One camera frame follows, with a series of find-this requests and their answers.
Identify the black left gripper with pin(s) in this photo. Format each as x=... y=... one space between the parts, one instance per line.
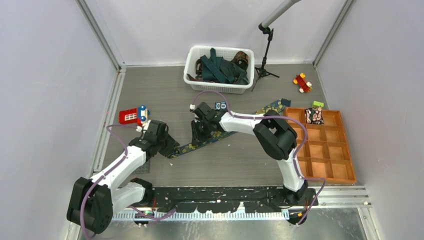
x=171 y=144

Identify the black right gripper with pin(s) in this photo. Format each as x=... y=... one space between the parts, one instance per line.
x=196 y=133

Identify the blue yellow floral tie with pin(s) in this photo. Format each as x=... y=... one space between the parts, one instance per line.
x=278 y=105

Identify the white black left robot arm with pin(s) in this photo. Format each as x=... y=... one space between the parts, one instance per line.
x=95 y=200

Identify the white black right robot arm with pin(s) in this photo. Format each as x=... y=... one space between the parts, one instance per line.
x=276 y=137

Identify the orange grey toy block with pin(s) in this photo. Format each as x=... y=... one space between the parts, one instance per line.
x=144 y=169

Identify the blue owl toy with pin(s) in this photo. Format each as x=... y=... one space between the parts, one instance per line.
x=221 y=106

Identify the red toy house block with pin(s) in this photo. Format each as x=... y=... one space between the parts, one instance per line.
x=138 y=115

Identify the dark floral tie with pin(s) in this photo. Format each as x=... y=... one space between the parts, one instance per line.
x=197 y=78

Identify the white plastic basket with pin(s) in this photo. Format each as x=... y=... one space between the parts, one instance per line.
x=226 y=53

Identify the dark green tie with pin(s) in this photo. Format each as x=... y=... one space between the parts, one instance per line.
x=216 y=69

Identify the brown patterned rolled tie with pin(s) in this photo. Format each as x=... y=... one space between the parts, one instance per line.
x=241 y=59

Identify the black tripod stand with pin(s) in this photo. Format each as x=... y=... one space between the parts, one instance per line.
x=261 y=71

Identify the red toy car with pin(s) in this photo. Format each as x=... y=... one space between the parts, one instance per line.
x=304 y=86

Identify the green toy block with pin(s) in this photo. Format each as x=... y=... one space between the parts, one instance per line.
x=316 y=104

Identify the orange wooden compartment tray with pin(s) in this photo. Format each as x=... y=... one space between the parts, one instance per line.
x=325 y=154

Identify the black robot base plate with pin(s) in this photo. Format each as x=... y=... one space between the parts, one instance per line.
x=260 y=199

